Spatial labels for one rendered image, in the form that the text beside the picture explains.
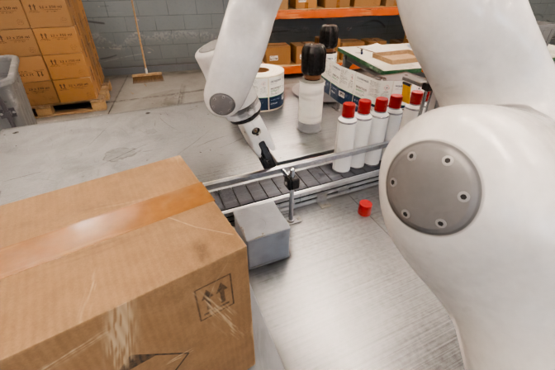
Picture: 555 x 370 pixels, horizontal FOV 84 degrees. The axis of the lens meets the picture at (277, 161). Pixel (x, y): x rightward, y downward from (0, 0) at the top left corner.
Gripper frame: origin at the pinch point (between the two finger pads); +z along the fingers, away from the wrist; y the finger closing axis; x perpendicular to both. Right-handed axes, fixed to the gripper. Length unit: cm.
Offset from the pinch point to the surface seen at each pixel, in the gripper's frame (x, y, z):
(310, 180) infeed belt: -8.5, -1.8, 11.7
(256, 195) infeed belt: 6.6, -2.2, 6.2
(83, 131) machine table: 53, 69, -5
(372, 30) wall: -312, 399, 168
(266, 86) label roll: -18, 48, 4
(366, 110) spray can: -29.7, -1.5, 0.0
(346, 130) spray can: -22.4, -2.3, 2.1
